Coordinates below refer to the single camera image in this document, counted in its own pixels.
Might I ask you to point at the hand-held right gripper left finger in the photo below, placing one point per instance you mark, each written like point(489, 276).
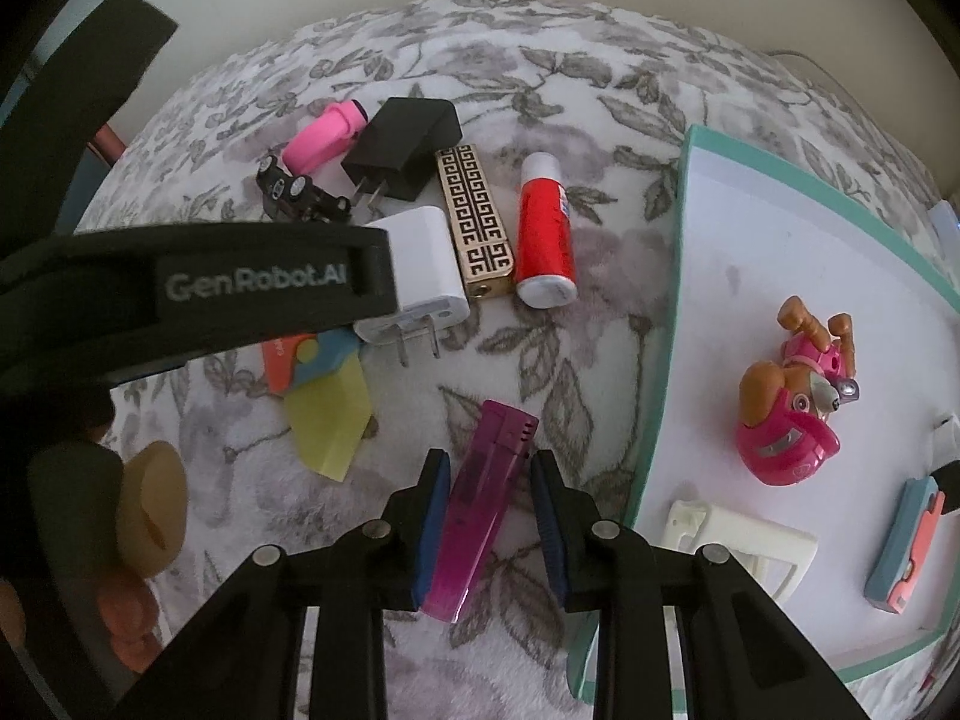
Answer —
point(431, 525)

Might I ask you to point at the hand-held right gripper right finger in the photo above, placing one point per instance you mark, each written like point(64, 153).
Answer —
point(551, 532)

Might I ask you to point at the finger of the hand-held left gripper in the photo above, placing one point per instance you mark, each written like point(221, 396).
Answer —
point(82, 112)

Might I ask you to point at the purple translucent lighter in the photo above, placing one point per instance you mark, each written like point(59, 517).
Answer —
point(480, 502)

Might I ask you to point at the white plastic frame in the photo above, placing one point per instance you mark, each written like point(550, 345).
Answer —
point(750, 529)

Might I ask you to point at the black toy car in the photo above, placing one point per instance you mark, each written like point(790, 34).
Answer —
point(289, 184)

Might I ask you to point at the pink mini flashlight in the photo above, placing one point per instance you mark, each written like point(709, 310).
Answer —
point(319, 136)

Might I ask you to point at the pink dog toy figure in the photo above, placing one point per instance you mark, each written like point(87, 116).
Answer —
point(780, 435)

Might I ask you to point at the white plug charger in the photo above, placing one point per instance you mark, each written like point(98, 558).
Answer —
point(427, 262)

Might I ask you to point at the red bottle with white cap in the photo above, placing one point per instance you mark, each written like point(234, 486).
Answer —
point(544, 240)

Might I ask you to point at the gold patterned lighter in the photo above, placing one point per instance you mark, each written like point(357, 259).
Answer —
point(476, 221)

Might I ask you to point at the black plug charger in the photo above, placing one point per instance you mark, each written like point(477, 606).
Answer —
point(401, 142)

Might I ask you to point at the teal cardboard box lid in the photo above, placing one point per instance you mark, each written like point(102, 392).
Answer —
point(750, 277)

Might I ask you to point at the coral and blue large eraser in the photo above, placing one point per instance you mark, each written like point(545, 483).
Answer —
point(896, 547)

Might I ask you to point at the person's left hand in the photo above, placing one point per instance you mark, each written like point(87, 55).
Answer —
point(154, 502)

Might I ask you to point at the white power strip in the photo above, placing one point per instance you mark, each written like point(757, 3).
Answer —
point(946, 225)

